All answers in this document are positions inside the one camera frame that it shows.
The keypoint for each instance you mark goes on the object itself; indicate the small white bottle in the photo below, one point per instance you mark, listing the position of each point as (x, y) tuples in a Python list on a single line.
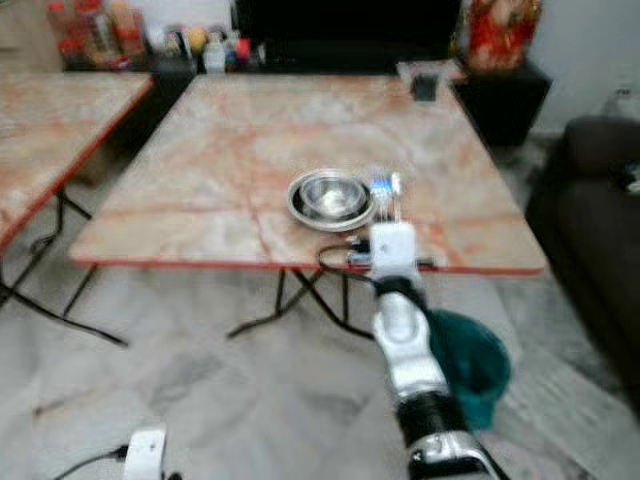
[(213, 58)]

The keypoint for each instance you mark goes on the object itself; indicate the clear glass tray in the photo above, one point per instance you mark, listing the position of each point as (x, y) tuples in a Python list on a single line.
[(405, 68)]

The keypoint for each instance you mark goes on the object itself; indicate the silver metal spoon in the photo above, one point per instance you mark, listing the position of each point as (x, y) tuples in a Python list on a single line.
[(396, 186)]

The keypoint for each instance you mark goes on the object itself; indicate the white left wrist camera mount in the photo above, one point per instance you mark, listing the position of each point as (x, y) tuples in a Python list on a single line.
[(145, 452)]

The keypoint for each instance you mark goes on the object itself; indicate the dark brown sofa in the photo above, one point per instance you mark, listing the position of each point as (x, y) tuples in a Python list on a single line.
[(585, 230)]

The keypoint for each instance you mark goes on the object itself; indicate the small black cup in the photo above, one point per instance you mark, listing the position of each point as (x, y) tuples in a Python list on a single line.
[(425, 87)]

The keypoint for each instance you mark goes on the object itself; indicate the light wooden cabinet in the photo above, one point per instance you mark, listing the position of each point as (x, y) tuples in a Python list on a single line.
[(25, 35)]

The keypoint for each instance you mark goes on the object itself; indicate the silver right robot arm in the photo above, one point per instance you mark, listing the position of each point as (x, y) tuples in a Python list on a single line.
[(402, 345)]

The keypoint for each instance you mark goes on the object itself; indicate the red labelled bottle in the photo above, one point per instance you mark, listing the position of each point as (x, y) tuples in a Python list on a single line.
[(98, 30)]

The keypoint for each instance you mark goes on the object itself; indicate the black television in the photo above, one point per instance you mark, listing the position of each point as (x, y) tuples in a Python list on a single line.
[(345, 28)]

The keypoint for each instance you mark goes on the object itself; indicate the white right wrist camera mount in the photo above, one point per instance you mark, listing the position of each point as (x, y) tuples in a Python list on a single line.
[(393, 248)]

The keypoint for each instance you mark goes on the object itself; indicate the stainless steel bowl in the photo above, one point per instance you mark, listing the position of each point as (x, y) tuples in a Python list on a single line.
[(335, 196)]

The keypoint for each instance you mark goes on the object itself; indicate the yellow round fruit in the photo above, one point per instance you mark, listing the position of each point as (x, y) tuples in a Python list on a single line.
[(196, 41)]

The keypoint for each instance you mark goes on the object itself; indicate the large marble print folding table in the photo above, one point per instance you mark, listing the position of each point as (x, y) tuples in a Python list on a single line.
[(220, 150)]

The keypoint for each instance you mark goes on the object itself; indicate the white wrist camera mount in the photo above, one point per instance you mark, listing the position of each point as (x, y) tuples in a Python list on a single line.
[(393, 248), (145, 452)]

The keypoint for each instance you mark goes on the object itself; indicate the red patterned decoration figure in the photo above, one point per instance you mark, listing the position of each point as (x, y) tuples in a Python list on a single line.
[(502, 32)]

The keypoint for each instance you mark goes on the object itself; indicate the black side cabinet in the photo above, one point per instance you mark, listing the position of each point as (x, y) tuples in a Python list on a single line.
[(502, 100)]

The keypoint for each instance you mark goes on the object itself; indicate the teal plastic bucket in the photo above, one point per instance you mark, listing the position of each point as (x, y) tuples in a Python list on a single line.
[(470, 365)]

